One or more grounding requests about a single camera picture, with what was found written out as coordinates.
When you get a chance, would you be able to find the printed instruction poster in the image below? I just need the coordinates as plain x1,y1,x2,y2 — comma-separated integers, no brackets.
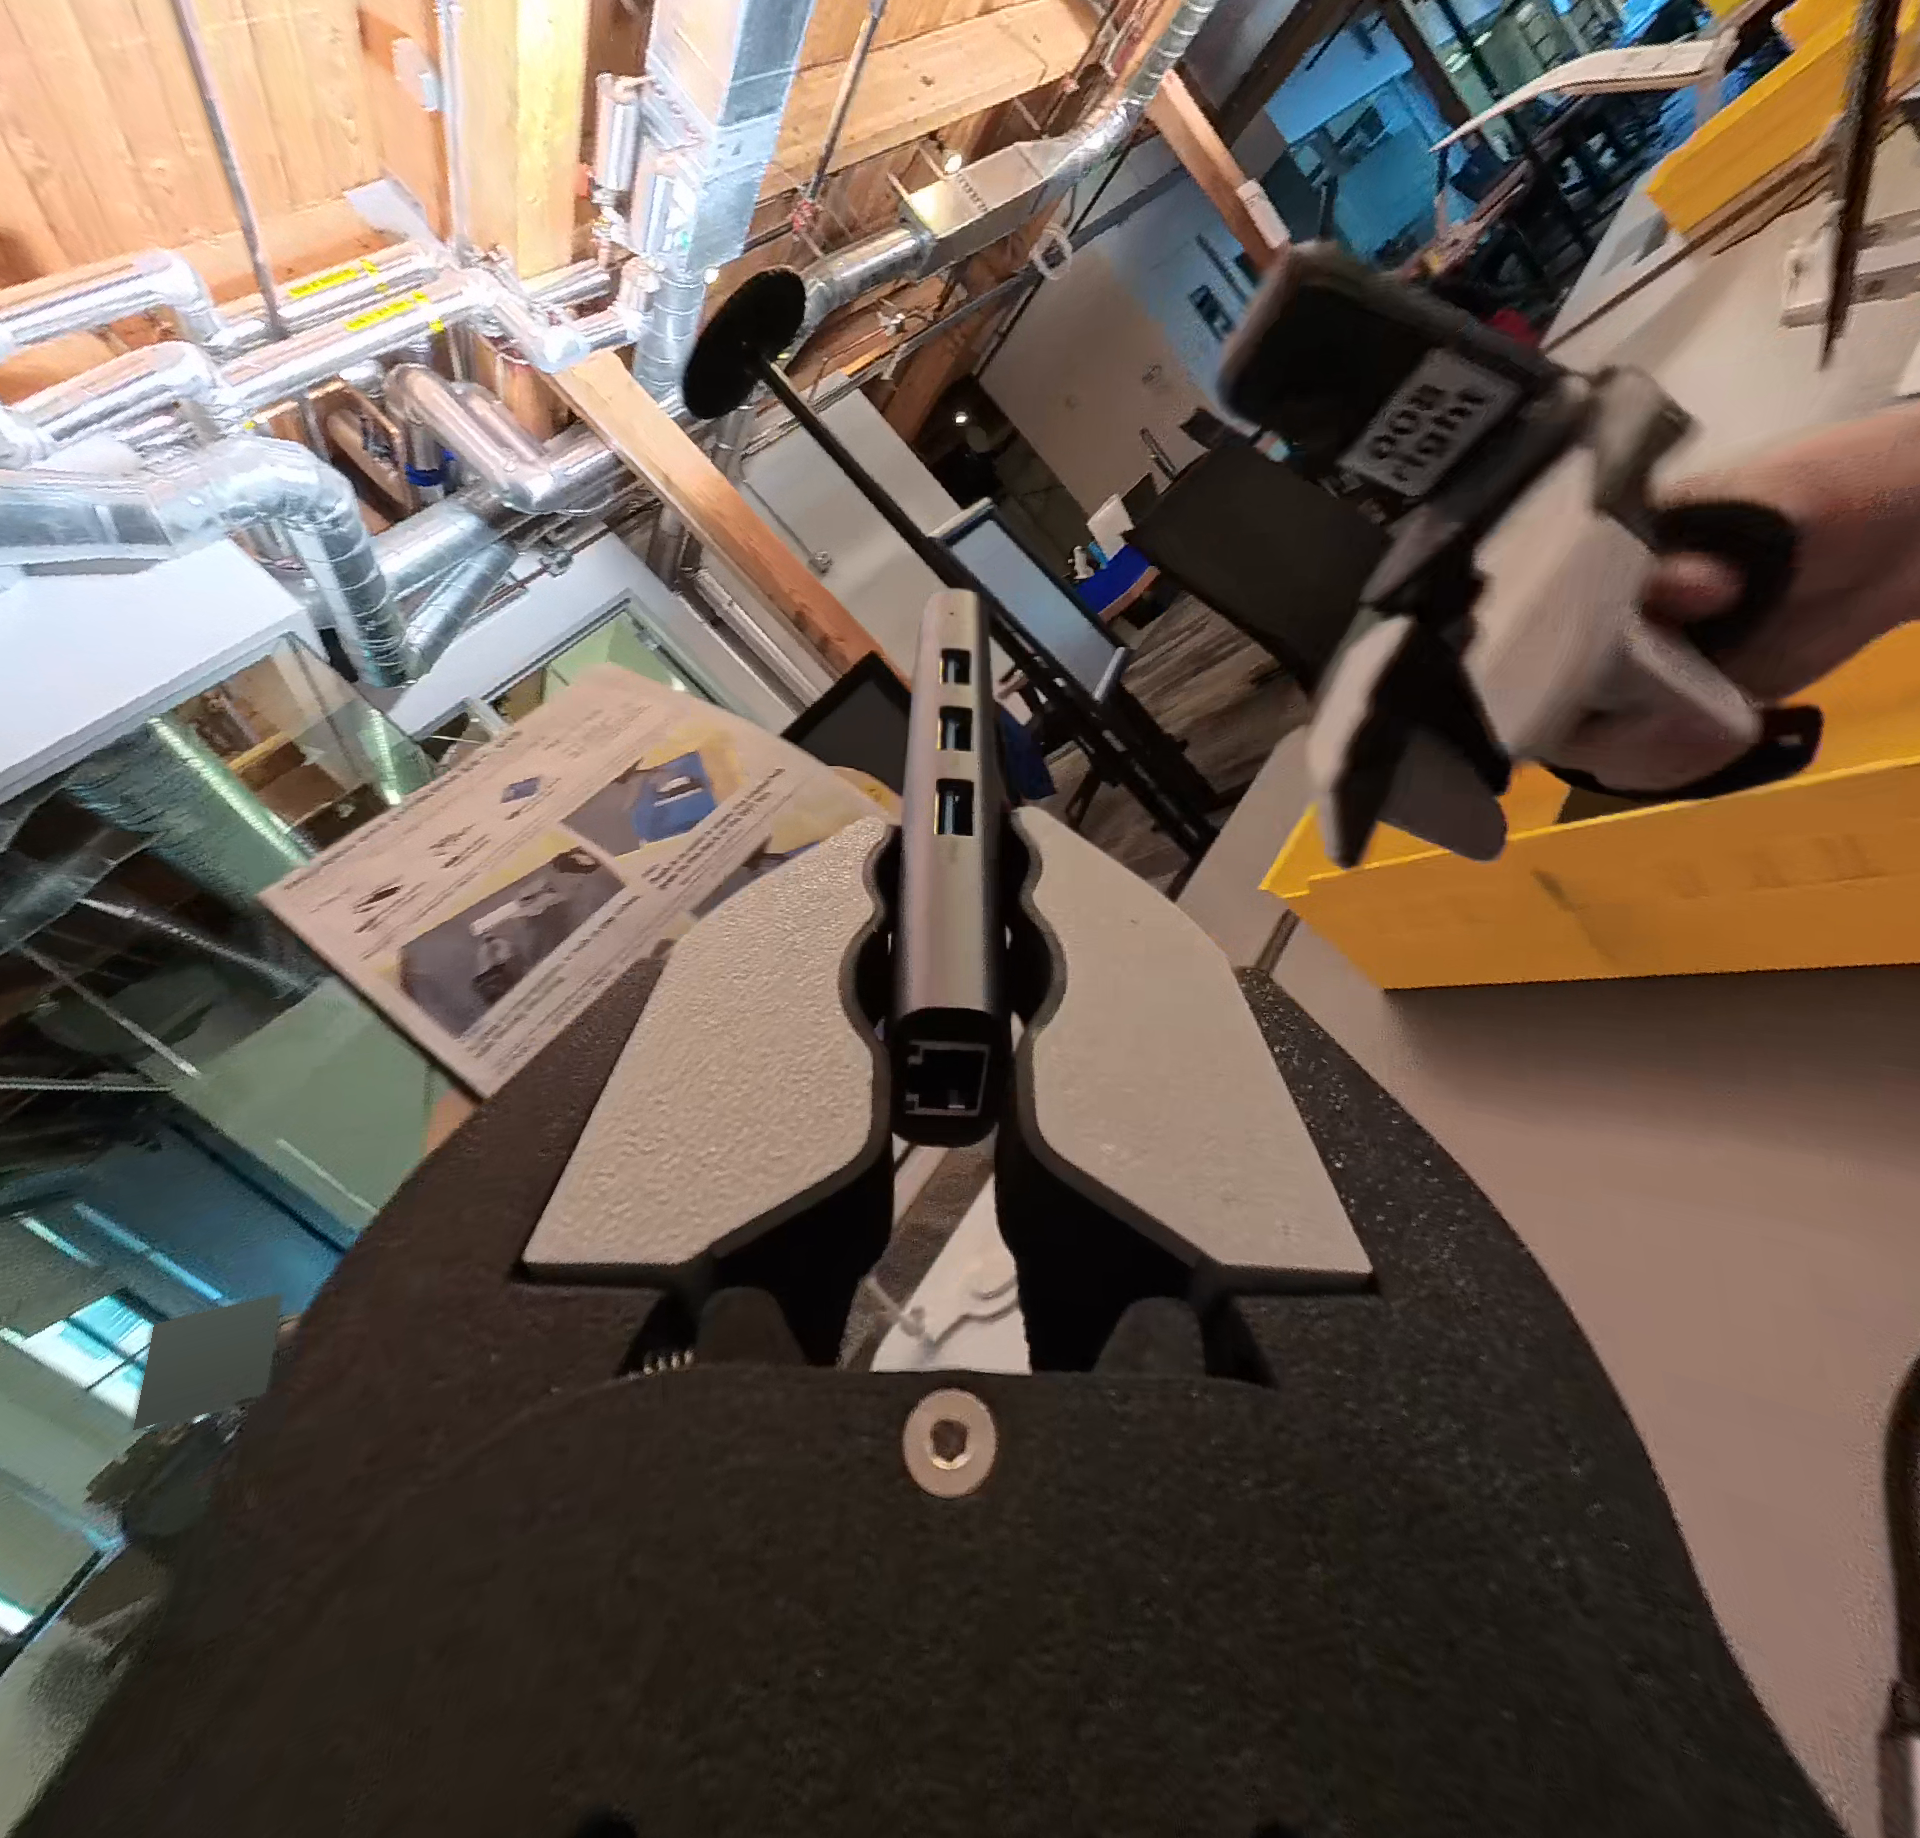
260,664,889,1098

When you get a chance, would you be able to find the black framed screen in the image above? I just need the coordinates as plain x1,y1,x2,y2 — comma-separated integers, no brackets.
779,649,917,792

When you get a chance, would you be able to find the small yellow box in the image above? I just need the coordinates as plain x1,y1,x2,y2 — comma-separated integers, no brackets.
1647,0,1920,237

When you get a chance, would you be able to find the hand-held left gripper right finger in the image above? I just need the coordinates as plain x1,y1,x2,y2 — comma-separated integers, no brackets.
1003,803,1377,1322

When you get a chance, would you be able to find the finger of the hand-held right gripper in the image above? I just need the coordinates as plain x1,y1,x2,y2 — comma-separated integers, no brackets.
1383,729,1512,867
1303,612,1424,871

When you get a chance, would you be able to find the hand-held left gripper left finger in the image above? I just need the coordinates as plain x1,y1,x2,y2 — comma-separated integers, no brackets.
518,814,902,1316

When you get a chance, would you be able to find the foil-wrapped air duct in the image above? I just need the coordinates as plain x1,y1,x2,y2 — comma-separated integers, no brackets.
628,0,842,402

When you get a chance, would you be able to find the screen on black stand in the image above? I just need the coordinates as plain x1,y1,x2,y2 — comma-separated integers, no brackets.
929,503,1220,856

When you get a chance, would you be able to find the wooden support post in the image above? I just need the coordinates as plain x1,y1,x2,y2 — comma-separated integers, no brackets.
547,344,889,685

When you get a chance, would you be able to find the cluster of silver insulated pipes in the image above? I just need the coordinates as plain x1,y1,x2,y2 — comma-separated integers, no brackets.
0,244,639,687

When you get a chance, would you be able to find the white rounded board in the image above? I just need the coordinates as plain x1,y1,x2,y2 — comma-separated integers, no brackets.
875,1222,1038,1375

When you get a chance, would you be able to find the grey slim USB hub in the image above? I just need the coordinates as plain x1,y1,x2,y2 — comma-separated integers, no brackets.
882,586,1013,1150

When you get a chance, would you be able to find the person's right hand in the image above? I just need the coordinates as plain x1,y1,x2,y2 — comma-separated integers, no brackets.
1640,402,1920,703

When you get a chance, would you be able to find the yellow plastic bin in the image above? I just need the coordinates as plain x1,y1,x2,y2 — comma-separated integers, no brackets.
1260,659,1920,995

